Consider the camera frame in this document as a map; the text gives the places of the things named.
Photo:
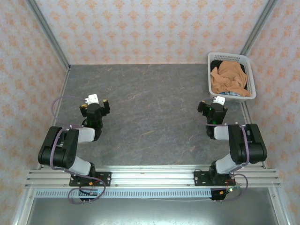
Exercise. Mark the small circuit board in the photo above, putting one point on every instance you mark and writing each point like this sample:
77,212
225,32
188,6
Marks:
90,193
230,189

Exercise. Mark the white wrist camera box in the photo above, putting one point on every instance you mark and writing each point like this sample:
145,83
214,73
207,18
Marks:
219,100
93,98

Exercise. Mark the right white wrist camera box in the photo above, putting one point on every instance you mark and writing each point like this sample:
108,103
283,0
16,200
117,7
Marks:
219,100

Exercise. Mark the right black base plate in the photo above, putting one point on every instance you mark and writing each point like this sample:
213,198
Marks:
200,179

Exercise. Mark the aluminium frame post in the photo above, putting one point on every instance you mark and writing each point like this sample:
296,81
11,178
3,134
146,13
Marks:
257,25
50,35

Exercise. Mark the aluminium mounting rail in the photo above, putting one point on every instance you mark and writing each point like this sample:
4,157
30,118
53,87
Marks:
152,178

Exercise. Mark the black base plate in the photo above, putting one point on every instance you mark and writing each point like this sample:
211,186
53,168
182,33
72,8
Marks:
105,179
200,179

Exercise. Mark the white plastic laundry basket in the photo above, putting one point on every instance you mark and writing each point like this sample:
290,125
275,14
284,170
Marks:
250,77

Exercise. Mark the orange cartoon print t-shirt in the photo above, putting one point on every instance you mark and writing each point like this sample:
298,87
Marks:
228,77

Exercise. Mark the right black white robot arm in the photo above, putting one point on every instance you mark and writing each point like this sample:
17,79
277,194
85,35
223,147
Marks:
243,145

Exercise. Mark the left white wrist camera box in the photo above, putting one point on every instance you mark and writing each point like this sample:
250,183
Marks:
93,98

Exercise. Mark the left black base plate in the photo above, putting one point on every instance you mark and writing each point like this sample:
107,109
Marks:
105,179

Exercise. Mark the grey metal sheet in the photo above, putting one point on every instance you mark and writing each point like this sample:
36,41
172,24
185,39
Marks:
152,213

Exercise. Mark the black t-shirt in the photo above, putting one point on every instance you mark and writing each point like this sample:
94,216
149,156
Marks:
214,64

